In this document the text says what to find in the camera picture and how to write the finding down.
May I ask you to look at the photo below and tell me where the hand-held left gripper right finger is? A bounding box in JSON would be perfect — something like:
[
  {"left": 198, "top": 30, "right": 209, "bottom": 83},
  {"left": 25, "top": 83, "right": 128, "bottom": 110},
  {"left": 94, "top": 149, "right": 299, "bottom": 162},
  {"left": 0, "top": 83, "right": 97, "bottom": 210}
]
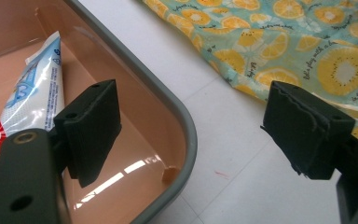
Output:
[{"left": 260, "top": 80, "right": 356, "bottom": 181}]

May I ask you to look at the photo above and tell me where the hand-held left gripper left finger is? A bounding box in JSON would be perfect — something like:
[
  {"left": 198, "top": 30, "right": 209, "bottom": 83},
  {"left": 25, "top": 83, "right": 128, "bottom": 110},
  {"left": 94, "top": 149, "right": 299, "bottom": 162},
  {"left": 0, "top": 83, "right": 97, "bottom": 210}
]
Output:
[{"left": 53, "top": 78, "right": 122, "bottom": 189}]

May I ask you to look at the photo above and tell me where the pink basin with grey rim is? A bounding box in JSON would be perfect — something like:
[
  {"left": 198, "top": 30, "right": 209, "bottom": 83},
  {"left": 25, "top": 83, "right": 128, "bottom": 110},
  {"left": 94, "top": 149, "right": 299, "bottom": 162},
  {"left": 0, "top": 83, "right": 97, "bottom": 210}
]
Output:
[{"left": 0, "top": 0, "right": 199, "bottom": 224}]

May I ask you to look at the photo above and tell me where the white and blue toothpaste tube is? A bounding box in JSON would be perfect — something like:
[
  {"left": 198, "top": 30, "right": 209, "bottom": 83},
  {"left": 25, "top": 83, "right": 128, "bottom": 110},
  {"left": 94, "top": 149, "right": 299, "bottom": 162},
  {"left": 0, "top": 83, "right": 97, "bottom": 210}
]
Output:
[{"left": 0, "top": 30, "right": 66, "bottom": 165}]

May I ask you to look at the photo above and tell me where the orange-slice print cloth bag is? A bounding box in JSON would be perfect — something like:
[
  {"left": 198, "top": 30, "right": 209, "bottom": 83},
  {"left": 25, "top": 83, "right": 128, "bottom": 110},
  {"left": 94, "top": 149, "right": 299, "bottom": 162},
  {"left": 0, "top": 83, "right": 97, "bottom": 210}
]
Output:
[{"left": 141, "top": 0, "right": 358, "bottom": 140}]

